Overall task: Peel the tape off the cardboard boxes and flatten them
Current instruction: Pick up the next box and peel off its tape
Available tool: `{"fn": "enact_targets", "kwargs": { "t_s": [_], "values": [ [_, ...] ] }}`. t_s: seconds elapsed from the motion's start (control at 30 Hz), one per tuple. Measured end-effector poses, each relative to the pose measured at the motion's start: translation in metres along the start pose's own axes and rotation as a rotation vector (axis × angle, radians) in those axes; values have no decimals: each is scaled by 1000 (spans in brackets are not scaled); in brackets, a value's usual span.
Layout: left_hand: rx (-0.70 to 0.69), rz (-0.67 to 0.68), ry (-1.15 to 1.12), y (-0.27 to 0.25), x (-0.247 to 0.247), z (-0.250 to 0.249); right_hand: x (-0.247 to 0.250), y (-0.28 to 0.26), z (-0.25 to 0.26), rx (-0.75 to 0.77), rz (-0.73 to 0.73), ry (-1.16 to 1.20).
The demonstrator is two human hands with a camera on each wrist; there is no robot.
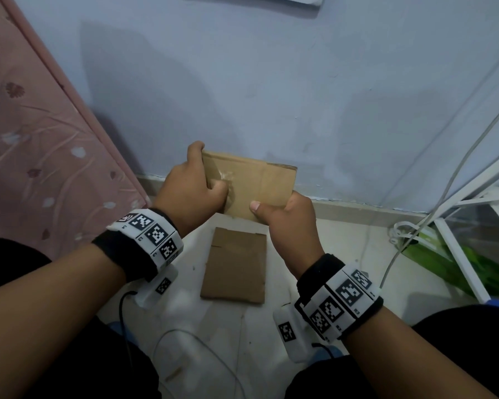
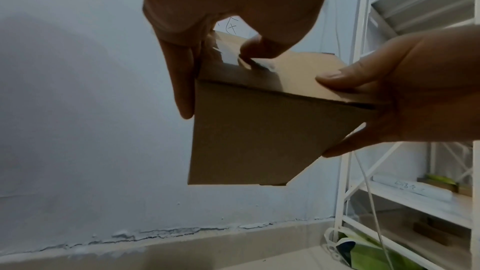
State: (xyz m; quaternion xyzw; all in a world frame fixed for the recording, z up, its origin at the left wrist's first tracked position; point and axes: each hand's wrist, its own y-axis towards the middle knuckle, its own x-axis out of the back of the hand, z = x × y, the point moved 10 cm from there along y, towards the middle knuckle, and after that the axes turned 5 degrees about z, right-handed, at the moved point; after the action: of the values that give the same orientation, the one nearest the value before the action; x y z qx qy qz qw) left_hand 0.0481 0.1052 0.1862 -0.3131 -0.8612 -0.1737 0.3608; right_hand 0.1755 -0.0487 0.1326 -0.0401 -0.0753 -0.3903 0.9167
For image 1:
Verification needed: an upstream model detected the person's right hand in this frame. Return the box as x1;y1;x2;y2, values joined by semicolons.
249;191;326;279

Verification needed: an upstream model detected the person's left hand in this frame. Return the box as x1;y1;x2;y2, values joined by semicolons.
151;141;230;239

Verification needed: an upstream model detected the taped brown cardboard box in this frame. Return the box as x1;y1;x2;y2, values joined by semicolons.
200;227;268;305

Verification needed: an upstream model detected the person's right forearm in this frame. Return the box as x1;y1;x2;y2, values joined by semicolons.
343;305;499;399

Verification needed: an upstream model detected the person's left forearm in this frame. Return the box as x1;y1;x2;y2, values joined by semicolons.
0;244;128;399

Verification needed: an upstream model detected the person's right blue shoe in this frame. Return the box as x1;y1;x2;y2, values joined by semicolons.
315;344;347;361

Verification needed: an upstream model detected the left wrist marker band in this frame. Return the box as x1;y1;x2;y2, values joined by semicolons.
92;208;185;283

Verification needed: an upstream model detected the wrist marker band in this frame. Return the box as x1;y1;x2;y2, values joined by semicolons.
295;253;384;344
92;208;185;283

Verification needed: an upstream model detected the right wrist marker band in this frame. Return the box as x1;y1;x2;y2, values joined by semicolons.
295;253;384;344

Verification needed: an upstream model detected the green plastic bag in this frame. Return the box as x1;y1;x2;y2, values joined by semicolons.
401;230;499;298

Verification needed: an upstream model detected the pink floral bedsheet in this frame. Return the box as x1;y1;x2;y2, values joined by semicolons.
0;0;150;260

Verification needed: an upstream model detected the white metal rack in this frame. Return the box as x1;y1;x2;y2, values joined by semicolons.
424;147;499;305

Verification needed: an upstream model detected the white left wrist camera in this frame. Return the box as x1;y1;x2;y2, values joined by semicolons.
134;265;180;310

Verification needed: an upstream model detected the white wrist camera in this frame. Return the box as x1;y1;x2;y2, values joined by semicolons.
134;265;180;310
273;303;317;364

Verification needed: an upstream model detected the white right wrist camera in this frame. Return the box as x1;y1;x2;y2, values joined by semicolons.
273;303;317;364

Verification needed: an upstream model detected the coiled white cable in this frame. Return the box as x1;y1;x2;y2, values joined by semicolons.
389;221;431;245

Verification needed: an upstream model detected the black left camera cable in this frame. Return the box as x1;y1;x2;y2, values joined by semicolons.
118;290;139;370

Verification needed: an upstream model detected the white floor cable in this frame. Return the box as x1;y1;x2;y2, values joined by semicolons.
151;329;246;399

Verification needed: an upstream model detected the thin grey wall cable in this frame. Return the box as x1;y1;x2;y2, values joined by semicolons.
378;93;499;289

